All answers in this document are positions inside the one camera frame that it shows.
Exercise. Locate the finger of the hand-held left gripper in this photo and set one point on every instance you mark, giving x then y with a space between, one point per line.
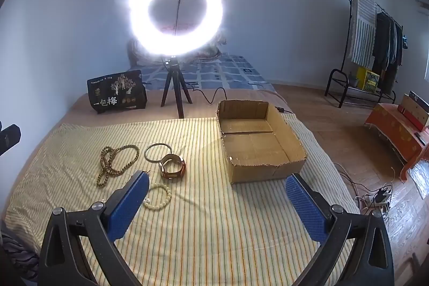
8 137

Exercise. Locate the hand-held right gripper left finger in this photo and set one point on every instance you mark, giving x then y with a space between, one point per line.
129 205

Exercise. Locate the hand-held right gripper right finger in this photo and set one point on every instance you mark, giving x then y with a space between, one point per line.
305 209

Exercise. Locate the thin metal bangle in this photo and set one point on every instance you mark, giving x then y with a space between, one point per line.
145 154

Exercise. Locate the white power strip with charger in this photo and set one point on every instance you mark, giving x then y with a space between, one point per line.
378 202

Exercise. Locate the tan bed cover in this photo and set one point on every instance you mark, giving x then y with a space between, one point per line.
83 120

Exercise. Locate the black printed snack bag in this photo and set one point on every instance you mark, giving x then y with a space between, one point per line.
117 95

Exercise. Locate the clear plastic bag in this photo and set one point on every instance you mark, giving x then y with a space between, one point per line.
420 180

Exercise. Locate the dark striped clothing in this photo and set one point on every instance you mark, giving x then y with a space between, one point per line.
16 256

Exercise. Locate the black metal clothes rack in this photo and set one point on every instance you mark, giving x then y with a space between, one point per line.
335 78

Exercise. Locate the dark remote control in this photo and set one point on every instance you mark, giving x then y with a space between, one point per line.
420 138

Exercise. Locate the black tripod stand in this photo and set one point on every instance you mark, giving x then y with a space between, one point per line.
172 71

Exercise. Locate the yellow box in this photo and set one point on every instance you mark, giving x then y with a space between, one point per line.
368 80

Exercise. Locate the cardboard gift box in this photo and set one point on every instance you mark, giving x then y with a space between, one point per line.
415 111

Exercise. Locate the blue checked bed sheet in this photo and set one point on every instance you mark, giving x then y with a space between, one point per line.
228 71

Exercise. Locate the dark hanging clothes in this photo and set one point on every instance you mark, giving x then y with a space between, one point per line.
385 44

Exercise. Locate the striped hanging towel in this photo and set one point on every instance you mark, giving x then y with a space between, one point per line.
363 34

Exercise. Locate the folded floral quilt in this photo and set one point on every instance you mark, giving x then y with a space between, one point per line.
219 43

